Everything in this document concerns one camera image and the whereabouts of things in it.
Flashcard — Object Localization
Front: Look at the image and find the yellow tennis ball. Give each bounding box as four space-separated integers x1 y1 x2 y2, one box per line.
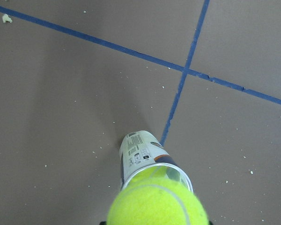
106 178 209 225
129 165 168 186

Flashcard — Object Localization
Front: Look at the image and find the clear tennis ball can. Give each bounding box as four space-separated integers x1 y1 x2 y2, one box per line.
119 130 193 191

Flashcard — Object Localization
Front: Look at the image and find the yellow tennis ball inside can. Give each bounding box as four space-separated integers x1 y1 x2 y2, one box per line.
129 165 168 186

